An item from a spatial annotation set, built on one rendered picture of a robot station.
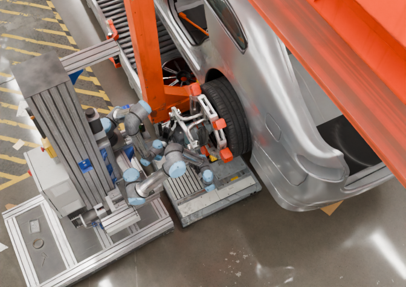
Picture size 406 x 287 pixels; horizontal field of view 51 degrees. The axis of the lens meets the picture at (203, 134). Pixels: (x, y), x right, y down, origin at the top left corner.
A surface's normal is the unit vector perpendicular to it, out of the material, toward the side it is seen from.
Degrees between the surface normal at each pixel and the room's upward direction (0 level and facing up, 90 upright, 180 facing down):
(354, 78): 0
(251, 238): 0
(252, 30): 39
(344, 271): 0
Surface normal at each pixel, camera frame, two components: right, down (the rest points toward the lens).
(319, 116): 0.14, -0.27
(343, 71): 0.00, -0.54
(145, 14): 0.45, 0.75
